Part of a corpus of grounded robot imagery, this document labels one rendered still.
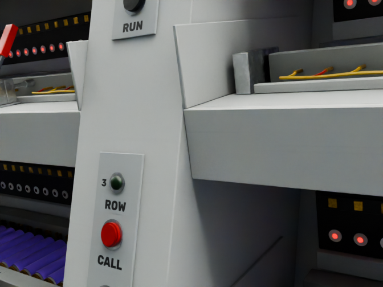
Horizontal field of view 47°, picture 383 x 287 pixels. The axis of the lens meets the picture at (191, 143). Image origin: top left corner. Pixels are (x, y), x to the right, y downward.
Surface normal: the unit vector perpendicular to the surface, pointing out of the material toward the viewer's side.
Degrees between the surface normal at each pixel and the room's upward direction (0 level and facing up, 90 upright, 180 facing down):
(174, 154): 90
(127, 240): 90
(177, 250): 90
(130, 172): 90
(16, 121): 111
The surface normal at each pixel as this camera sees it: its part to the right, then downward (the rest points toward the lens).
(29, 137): -0.57, 0.26
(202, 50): 0.81, 0.03
